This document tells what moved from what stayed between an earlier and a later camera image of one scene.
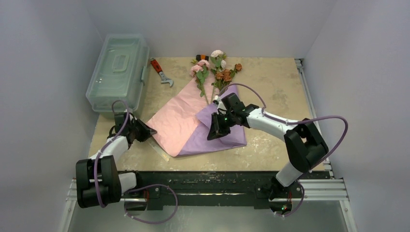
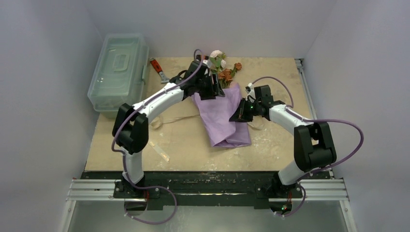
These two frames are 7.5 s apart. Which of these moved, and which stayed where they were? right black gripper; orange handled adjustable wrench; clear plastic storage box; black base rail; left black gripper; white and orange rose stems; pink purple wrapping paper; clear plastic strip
Moved: right black gripper; left black gripper; pink purple wrapping paper
Stayed: white and orange rose stems; clear plastic strip; orange handled adjustable wrench; black base rail; clear plastic storage box
